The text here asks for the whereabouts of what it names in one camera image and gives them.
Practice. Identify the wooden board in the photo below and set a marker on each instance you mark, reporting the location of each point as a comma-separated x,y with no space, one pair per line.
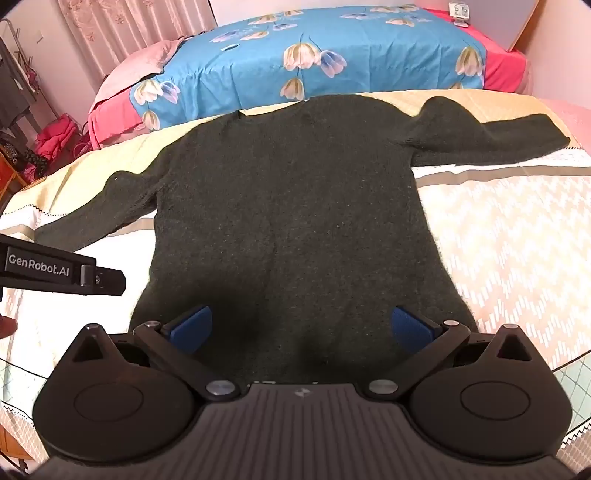
524,23

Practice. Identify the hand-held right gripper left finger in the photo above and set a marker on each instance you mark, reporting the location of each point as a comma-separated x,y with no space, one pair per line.
191,327

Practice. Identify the white digital clock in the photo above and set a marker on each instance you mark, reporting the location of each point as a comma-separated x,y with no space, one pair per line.
458,13

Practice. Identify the pink floral curtain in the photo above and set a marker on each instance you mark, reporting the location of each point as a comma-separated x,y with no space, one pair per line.
129,27

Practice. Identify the dark green knit sweater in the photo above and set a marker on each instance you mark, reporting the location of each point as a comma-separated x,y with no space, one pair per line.
286,217

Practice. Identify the pink pillow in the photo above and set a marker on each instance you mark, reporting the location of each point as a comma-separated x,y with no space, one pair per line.
138,69

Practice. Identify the blue floral quilt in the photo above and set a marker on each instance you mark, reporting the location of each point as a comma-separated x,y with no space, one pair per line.
360,50

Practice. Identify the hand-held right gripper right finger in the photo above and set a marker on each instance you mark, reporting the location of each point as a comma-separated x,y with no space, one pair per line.
411,328

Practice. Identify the dark hanging clothes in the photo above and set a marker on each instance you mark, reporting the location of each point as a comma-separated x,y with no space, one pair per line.
16,97

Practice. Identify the person's left hand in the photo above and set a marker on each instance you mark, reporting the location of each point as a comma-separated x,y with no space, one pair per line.
7,326

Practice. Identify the beige patterned bedspread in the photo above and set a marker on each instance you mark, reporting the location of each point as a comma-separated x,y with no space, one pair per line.
498,240

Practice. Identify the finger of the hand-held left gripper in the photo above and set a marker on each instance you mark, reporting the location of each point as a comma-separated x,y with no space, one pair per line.
108,281

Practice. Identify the red jacket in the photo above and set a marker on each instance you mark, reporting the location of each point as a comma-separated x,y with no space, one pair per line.
55,138

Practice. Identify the metal clothes rack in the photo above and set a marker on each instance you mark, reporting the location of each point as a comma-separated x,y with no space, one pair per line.
18,50

